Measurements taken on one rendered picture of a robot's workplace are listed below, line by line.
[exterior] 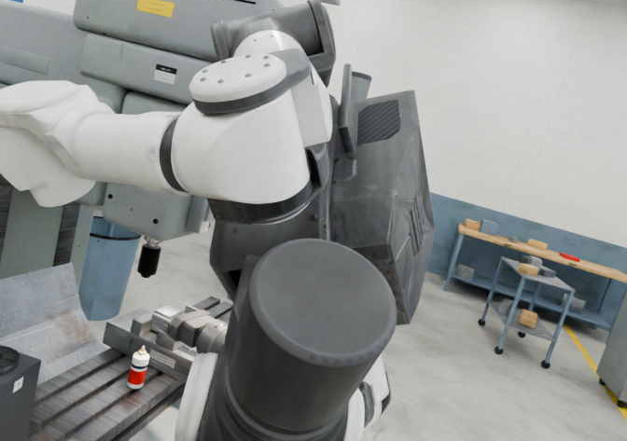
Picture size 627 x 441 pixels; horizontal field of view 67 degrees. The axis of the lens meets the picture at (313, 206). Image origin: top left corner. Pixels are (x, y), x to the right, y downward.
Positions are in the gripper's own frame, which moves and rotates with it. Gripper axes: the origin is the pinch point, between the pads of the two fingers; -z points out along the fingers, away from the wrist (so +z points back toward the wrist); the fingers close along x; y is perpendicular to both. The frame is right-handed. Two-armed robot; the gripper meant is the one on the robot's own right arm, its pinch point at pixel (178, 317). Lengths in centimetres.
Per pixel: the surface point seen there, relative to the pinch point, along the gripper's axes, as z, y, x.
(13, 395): -0.9, 8.0, 36.0
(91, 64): -27, -53, 16
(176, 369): -5.8, 20.2, -10.2
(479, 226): -59, 17, -610
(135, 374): -7.7, 18.5, 2.1
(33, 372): -2.8, 5.7, 32.0
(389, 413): 2, 113, -212
